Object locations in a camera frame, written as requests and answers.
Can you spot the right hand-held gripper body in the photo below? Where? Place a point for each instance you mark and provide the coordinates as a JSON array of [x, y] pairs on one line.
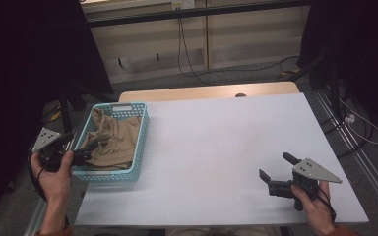
[[305, 172]]

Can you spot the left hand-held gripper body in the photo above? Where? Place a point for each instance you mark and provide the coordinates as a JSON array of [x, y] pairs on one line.
[[47, 141]]

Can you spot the khaki pants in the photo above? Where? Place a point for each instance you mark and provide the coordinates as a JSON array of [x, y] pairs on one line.
[[114, 144]]

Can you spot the light blue plastic basket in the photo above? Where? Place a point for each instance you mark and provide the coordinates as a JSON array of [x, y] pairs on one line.
[[138, 147]]

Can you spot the person's right hand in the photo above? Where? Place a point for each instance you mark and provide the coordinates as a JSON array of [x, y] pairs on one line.
[[315, 209]]

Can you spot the person's left hand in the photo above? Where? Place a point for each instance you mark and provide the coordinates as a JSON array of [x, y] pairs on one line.
[[54, 185]]

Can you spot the black metal stand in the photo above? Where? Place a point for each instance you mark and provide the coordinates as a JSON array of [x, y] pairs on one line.
[[331, 82], [66, 111]]

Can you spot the white table board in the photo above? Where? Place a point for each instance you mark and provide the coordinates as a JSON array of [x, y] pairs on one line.
[[226, 147]]

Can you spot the person's lap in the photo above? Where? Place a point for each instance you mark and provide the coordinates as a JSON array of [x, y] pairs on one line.
[[223, 231]]

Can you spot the white plug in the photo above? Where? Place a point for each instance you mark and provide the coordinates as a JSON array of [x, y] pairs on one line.
[[349, 118]]

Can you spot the black curtain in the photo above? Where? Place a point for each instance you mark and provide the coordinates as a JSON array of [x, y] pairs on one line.
[[357, 49], [23, 65]]

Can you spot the wooden table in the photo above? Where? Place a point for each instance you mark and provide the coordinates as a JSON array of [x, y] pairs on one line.
[[193, 92]]

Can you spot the black horizontal bar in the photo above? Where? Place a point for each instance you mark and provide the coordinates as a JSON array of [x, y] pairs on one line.
[[190, 13]]

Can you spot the white wall socket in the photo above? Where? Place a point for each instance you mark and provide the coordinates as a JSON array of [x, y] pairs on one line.
[[183, 4]]

